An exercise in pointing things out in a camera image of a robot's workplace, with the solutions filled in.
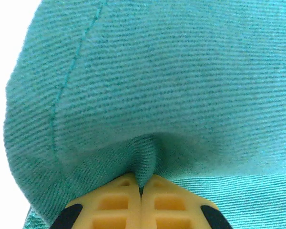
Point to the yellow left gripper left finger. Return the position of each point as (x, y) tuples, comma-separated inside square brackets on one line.
[(112, 205)]

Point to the green long pants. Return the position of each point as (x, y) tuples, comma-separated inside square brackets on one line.
[(157, 83)]

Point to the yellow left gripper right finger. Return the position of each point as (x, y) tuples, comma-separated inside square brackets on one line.
[(171, 205)]

